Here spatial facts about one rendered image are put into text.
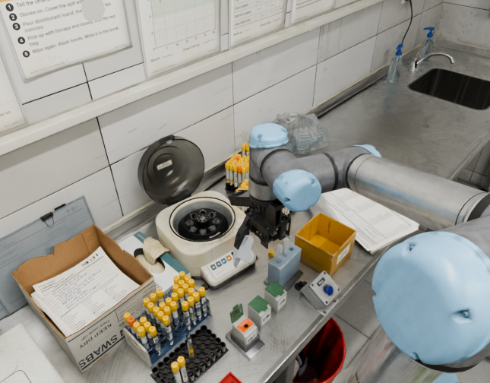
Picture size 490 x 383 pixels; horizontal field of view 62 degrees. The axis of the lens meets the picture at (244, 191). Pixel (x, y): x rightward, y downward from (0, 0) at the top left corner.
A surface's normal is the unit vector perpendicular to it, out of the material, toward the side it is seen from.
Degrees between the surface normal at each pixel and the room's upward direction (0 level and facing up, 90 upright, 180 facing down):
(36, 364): 0
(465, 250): 1
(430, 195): 52
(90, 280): 1
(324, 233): 90
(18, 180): 90
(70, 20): 91
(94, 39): 88
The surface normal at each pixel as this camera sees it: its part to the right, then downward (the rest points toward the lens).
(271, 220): -0.77, 0.38
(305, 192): 0.37, 0.56
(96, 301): 0.02, -0.79
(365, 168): -0.74, -0.50
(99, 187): 0.73, 0.42
